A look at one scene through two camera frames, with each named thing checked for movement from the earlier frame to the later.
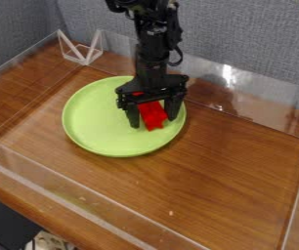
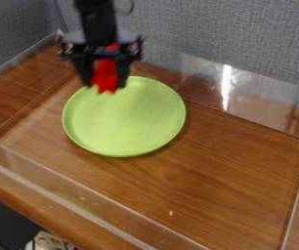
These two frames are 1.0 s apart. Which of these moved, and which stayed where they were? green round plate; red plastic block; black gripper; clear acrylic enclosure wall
Moved: red plastic block; black gripper
Stayed: clear acrylic enclosure wall; green round plate
